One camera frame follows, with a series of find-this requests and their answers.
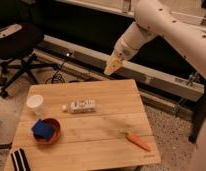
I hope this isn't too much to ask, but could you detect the black white striped cloth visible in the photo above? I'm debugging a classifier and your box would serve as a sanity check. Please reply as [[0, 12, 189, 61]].
[[11, 149, 31, 171]]

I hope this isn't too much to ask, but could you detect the clear plastic bottle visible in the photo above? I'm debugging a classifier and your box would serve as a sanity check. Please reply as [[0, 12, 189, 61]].
[[62, 99, 96, 114]]

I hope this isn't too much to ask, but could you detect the blue sponge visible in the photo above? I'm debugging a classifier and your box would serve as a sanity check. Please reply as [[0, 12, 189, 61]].
[[31, 119, 54, 140]]

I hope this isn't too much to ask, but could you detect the orange toy carrot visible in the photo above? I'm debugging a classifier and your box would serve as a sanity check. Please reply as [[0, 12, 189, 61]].
[[123, 132, 151, 152]]

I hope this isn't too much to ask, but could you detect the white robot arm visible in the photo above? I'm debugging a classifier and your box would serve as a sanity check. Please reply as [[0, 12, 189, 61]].
[[104, 0, 206, 171]]

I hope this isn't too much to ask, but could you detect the white paper cup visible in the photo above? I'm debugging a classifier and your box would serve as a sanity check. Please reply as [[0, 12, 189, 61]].
[[26, 94, 44, 115]]

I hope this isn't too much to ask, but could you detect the wooden folding table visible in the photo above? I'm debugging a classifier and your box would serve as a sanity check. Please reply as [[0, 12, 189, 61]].
[[12, 80, 161, 171]]

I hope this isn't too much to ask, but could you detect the red-brown bowl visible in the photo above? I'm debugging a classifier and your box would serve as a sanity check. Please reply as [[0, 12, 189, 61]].
[[31, 118, 61, 144]]

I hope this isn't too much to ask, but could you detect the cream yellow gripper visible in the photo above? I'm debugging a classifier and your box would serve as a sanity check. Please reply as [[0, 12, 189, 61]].
[[104, 54, 123, 75]]

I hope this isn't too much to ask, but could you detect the black office chair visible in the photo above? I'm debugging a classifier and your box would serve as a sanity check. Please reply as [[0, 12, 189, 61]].
[[0, 0, 60, 100]]

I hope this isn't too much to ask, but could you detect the grey metal floor rail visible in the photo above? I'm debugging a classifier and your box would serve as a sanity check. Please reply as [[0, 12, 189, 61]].
[[38, 36, 205, 114]]

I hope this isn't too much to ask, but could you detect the black cable on floor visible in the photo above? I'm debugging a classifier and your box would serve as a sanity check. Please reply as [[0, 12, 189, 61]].
[[44, 50, 72, 85]]

